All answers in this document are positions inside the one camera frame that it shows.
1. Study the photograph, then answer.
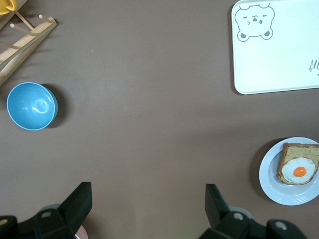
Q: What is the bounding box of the fried egg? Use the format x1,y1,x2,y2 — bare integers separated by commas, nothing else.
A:
281,157,315,184

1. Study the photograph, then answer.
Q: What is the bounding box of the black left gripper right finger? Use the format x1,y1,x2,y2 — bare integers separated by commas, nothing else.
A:
199,183,251,239

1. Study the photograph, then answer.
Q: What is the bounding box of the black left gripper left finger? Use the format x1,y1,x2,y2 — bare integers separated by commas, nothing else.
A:
33,181,93,239

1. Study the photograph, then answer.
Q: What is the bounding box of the blue bowl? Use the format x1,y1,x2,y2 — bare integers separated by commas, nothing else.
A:
6,82,58,131

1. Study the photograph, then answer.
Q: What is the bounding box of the cream bear print tray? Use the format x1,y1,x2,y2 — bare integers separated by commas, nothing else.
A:
231,0,319,95

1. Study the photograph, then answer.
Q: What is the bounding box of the wooden cup rack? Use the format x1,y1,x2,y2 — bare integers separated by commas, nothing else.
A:
0,0,57,87

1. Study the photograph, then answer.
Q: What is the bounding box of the yellow cup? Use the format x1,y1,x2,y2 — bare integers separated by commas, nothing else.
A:
0,0,18,15

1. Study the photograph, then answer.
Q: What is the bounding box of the white round plate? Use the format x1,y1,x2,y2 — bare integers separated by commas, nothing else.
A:
259,136,319,206

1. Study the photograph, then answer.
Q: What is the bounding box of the bread slice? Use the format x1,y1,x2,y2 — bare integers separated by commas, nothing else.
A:
276,142,319,185

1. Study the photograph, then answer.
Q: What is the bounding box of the pink bowl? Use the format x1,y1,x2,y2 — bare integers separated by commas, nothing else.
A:
74,224,88,239

